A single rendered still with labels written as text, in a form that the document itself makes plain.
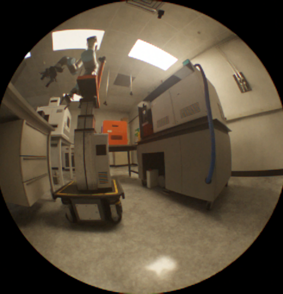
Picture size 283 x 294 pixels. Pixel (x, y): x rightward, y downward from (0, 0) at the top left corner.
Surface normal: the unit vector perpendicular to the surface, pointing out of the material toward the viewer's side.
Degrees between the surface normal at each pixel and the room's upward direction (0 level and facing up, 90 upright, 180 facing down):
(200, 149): 90
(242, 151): 90
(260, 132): 90
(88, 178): 90
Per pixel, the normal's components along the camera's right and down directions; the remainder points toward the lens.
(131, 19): 0.07, 1.00
